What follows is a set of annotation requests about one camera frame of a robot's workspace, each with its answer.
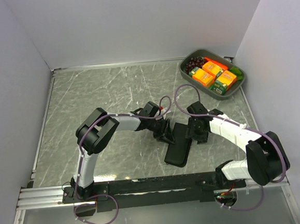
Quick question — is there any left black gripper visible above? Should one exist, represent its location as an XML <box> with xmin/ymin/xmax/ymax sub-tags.
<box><xmin>146</xmin><ymin>116</ymin><xmax>175</xmax><ymax>147</ymax></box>

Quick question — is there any black zippered tool case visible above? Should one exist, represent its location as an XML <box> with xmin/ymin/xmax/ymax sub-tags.
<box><xmin>164</xmin><ymin>123</ymin><xmax>192</xmax><ymax>168</ymax></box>

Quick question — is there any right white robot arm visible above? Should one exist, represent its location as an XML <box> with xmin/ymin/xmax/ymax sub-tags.
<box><xmin>187</xmin><ymin>101</ymin><xmax>290</xmax><ymax>188</ymax></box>

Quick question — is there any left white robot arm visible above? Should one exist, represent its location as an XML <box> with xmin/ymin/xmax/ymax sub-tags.
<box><xmin>70</xmin><ymin>101</ymin><xmax>175</xmax><ymax>201</ymax></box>

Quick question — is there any orange juice carton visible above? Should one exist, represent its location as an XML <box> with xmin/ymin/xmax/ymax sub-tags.
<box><xmin>189</xmin><ymin>67</ymin><xmax>214</xmax><ymax>88</ymax></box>
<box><xmin>202</xmin><ymin>61</ymin><xmax>225</xmax><ymax>79</ymax></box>
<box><xmin>209</xmin><ymin>70</ymin><xmax>237</xmax><ymax>95</ymax></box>

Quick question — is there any grey plastic tray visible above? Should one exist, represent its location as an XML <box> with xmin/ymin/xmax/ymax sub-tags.
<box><xmin>178</xmin><ymin>49</ymin><xmax>247</xmax><ymax>101</ymax></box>

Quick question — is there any dark red grapes bunch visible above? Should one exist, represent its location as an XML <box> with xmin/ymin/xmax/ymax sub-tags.
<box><xmin>185</xmin><ymin>57</ymin><xmax>208</xmax><ymax>75</ymax></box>

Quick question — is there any orange carrot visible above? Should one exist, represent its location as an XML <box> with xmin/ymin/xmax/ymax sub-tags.
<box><xmin>204</xmin><ymin>57</ymin><xmax>228</xmax><ymax>70</ymax></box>

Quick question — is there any green leaf vegetable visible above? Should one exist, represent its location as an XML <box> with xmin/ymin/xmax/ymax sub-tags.
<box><xmin>230</xmin><ymin>66</ymin><xmax>244</xmax><ymax>81</ymax></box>

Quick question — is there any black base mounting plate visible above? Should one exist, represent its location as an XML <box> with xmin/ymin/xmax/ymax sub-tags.
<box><xmin>62</xmin><ymin>172</ymin><xmax>246</xmax><ymax>213</ymax></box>

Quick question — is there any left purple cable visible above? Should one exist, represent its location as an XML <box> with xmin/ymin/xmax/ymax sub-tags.
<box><xmin>70</xmin><ymin>94</ymin><xmax>179</xmax><ymax>199</ymax></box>

